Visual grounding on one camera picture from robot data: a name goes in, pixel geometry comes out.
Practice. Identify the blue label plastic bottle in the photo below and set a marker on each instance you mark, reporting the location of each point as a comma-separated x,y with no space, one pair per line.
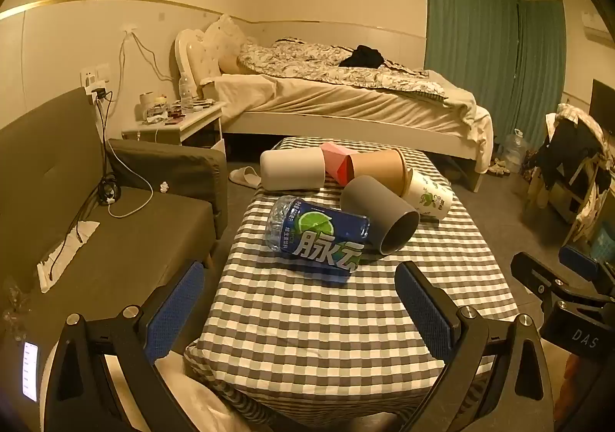
317,235

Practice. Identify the large water jug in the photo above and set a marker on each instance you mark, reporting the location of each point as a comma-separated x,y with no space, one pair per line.
514,150

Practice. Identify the pink box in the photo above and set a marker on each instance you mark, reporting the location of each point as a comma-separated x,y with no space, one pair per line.
338,162

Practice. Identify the white bed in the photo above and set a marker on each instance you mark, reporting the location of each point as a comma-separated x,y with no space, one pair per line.
346,110

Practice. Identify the black television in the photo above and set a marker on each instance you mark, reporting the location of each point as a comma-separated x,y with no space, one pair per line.
603,100

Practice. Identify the smartphone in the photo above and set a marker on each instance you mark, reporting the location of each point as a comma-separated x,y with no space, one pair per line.
30,372

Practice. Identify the green curtain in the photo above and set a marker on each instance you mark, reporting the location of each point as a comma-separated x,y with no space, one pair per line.
480,42

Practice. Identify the white printed paper cup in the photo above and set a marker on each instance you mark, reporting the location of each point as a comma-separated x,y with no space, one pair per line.
427,199

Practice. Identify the beige slipper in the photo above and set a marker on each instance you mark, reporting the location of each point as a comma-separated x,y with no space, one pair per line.
245,175

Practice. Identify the white plastic cup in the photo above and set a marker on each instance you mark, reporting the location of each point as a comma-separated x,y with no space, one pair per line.
293,170

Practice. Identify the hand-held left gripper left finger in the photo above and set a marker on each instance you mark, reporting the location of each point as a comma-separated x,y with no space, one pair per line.
175,312

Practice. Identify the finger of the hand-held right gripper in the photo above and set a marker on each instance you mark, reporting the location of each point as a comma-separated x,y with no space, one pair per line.
535,275
579,258

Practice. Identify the wall socket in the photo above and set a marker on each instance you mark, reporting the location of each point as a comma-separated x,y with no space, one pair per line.
129,27

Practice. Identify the chair with clothes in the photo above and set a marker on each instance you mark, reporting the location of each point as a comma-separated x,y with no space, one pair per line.
569,158

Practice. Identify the floral quilt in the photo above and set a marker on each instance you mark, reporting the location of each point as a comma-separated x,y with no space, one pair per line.
307,61

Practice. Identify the checkered tablecloth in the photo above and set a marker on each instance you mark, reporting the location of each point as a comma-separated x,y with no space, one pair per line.
312,331

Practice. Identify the white air conditioner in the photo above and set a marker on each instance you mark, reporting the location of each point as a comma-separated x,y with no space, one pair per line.
598,28

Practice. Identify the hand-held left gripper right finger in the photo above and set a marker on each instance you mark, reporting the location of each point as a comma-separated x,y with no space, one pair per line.
425,312

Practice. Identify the brown paper cup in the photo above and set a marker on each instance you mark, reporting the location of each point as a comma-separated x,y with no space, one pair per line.
379,170

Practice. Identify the grey cup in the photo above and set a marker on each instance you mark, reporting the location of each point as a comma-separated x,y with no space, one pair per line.
382,215

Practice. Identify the grey sofa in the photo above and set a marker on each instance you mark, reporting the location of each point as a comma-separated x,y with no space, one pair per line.
120,244

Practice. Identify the white tape roll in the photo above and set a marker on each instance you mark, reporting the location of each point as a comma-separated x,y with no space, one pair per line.
146,101

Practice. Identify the white nightstand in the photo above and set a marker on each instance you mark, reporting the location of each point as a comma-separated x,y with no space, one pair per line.
192,129

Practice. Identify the clear plastic bottle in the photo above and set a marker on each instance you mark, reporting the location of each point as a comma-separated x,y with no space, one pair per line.
186,93

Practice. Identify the white cloth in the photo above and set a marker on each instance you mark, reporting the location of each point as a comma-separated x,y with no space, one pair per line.
192,403

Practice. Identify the black garment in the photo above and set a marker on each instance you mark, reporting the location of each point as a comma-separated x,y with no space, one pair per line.
361,57

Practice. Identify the white power strip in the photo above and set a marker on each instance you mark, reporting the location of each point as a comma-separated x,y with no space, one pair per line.
65,251

